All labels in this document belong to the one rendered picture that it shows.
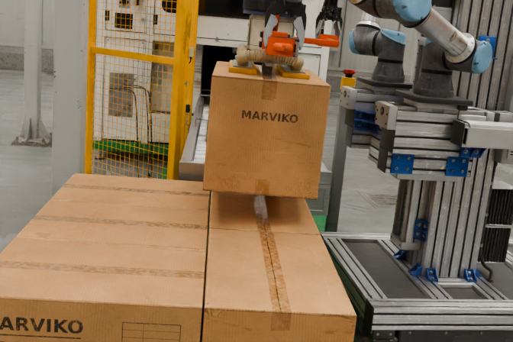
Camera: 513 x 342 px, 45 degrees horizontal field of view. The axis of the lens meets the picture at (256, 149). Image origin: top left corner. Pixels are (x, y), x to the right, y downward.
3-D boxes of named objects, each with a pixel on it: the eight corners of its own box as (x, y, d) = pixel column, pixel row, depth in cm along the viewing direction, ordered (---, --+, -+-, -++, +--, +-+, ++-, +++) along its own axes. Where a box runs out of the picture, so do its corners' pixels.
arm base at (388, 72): (397, 79, 295) (399, 59, 293) (409, 83, 280) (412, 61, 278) (366, 77, 292) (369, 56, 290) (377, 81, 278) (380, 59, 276)
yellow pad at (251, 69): (229, 64, 251) (230, 52, 249) (253, 66, 251) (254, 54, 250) (227, 72, 217) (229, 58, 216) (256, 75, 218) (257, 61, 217)
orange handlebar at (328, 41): (259, 38, 258) (259, 30, 257) (330, 45, 260) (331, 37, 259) (271, 53, 168) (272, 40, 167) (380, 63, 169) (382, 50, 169)
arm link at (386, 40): (397, 60, 276) (401, 30, 273) (369, 57, 283) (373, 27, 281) (408, 60, 286) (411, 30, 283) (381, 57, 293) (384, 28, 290)
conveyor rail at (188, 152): (196, 119, 510) (198, 97, 506) (202, 120, 511) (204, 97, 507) (176, 203, 285) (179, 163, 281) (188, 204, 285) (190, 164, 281)
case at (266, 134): (209, 152, 271) (217, 60, 262) (299, 159, 273) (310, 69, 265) (202, 190, 212) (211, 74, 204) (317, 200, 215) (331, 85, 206)
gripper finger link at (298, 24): (308, 46, 179) (298, 14, 177) (310, 46, 173) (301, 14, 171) (298, 49, 179) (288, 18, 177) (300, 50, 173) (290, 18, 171)
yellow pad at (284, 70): (275, 69, 252) (276, 56, 250) (299, 71, 252) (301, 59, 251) (282, 78, 218) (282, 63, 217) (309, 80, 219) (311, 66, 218)
